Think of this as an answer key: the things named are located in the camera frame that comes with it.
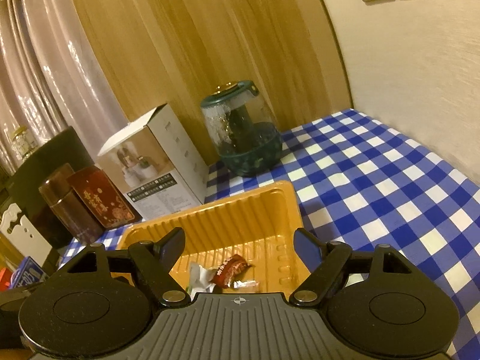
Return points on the small dark red candy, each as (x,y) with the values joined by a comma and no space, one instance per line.
(229,270)

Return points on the white carved furniture panel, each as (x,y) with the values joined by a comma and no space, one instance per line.
(21,233)

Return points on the green glass terrarium jar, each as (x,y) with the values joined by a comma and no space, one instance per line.
(242,128)

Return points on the blue milk carton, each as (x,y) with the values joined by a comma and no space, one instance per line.
(28,272)

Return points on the person's left hand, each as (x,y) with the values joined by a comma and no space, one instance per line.
(15,354)

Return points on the pale pink curtain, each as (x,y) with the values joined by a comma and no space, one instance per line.
(51,79)

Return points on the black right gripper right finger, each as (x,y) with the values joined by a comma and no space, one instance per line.
(327,269)

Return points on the green white snack packet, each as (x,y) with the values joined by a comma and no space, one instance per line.
(200,279)

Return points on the black box at left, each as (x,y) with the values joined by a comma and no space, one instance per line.
(65,148)

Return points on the orange plastic tray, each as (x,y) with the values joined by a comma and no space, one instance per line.
(258,225)

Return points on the red chinese gift box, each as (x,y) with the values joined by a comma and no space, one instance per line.
(104,201)

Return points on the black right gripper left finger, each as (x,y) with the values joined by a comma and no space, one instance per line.
(153,261)

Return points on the white humidifier product box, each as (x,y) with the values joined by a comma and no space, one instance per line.
(155,165)

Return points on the brown metal tea tin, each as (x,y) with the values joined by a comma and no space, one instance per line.
(67,206)

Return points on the clear brown pastry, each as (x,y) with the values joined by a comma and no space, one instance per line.
(250,285)

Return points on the glass jar with label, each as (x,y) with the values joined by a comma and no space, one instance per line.
(23,142)

